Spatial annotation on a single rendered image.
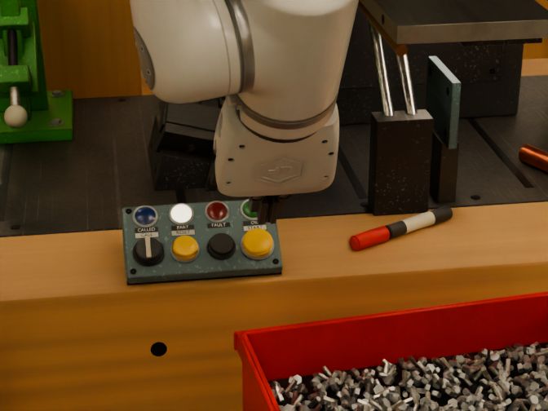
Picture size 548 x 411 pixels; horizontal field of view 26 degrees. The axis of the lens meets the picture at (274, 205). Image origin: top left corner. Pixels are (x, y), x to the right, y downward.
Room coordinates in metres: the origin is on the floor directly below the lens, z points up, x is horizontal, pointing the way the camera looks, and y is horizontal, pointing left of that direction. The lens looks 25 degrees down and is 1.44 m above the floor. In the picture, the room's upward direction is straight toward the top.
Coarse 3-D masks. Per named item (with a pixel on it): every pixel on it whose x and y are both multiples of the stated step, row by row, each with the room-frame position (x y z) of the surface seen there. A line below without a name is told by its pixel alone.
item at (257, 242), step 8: (248, 232) 1.03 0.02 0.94; (256, 232) 1.03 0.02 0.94; (264, 232) 1.03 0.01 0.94; (248, 240) 1.02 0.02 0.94; (256, 240) 1.02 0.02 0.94; (264, 240) 1.02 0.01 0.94; (272, 240) 1.02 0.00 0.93; (248, 248) 1.01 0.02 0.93; (256, 248) 1.01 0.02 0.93; (264, 248) 1.01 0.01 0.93; (256, 256) 1.01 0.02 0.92
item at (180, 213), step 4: (176, 208) 1.05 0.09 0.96; (180, 208) 1.05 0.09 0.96; (184, 208) 1.05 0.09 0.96; (188, 208) 1.05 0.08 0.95; (172, 212) 1.05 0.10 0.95; (176, 212) 1.05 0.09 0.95; (180, 212) 1.05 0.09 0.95; (184, 212) 1.05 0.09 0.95; (188, 212) 1.05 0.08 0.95; (172, 216) 1.04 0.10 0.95; (176, 216) 1.04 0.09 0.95; (180, 216) 1.04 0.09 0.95; (184, 216) 1.04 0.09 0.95; (188, 216) 1.04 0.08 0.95; (176, 220) 1.04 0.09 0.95; (180, 220) 1.04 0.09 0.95; (184, 220) 1.04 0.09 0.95
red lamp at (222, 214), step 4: (212, 204) 1.06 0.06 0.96; (216, 204) 1.06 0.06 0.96; (220, 204) 1.06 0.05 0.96; (208, 208) 1.05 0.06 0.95; (212, 208) 1.05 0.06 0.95; (216, 208) 1.05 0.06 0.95; (220, 208) 1.05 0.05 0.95; (224, 208) 1.05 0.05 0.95; (208, 212) 1.05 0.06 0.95; (212, 212) 1.05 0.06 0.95; (216, 212) 1.05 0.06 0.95; (220, 212) 1.05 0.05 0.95; (224, 212) 1.05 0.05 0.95; (212, 216) 1.05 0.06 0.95; (216, 216) 1.05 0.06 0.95; (220, 216) 1.05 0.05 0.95; (224, 216) 1.05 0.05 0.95
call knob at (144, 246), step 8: (144, 240) 1.01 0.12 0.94; (152, 240) 1.01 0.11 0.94; (136, 248) 1.00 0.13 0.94; (144, 248) 1.00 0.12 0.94; (152, 248) 1.00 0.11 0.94; (160, 248) 1.00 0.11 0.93; (136, 256) 1.00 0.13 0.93; (144, 256) 1.00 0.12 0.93; (152, 256) 1.00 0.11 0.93; (160, 256) 1.00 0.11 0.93
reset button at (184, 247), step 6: (180, 240) 1.01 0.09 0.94; (186, 240) 1.01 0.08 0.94; (192, 240) 1.01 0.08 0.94; (174, 246) 1.01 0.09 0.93; (180, 246) 1.01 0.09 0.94; (186, 246) 1.01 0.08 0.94; (192, 246) 1.01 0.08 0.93; (174, 252) 1.01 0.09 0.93; (180, 252) 1.00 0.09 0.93; (186, 252) 1.00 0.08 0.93; (192, 252) 1.00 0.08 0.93; (180, 258) 1.00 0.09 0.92; (186, 258) 1.00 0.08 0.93
